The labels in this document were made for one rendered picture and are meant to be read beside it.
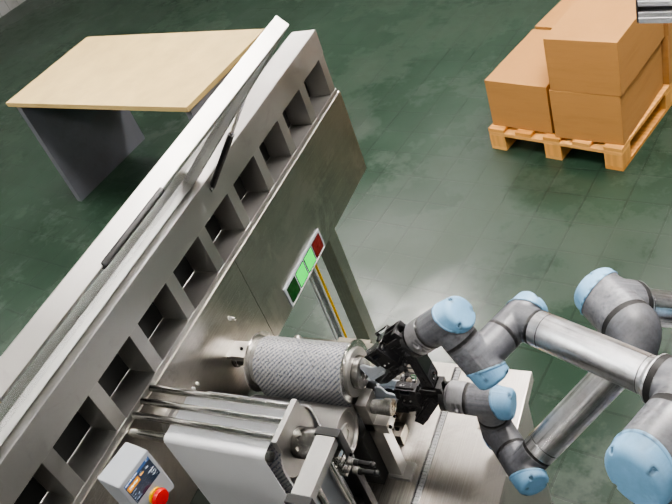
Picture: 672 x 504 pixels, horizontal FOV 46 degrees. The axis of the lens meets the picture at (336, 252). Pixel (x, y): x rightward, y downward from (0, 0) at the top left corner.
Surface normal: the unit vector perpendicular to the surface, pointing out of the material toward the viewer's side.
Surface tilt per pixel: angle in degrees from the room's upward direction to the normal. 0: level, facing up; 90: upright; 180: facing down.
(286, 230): 90
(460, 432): 0
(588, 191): 0
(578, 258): 0
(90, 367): 90
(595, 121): 90
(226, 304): 90
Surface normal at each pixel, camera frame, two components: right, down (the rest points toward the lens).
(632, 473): -0.76, 0.50
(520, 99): -0.61, 0.65
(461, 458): -0.29, -0.72
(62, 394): 0.89, 0.03
